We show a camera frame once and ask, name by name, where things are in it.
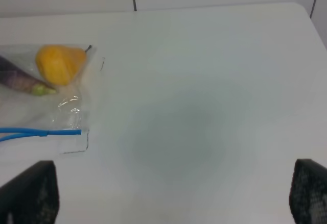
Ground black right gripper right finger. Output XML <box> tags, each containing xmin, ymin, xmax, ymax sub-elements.
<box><xmin>289</xmin><ymin>159</ymin><xmax>326</xmax><ymax>224</ymax></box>

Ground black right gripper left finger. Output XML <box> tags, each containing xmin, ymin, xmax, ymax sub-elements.
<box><xmin>1</xmin><ymin>161</ymin><xmax>60</xmax><ymax>223</ymax></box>

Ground clear zip bag blue seal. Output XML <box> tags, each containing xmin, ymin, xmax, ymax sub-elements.
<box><xmin>1</xmin><ymin>44</ymin><xmax>102</xmax><ymax>161</ymax></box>

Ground purple eggplant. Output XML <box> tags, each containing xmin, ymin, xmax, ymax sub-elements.
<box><xmin>1</xmin><ymin>56</ymin><xmax>57</xmax><ymax>96</ymax></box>

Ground yellow pear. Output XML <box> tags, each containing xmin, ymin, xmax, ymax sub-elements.
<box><xmin>35</xmin><ymin>45</ymin><xmax>92</xmax><ymax>86</ymax></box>

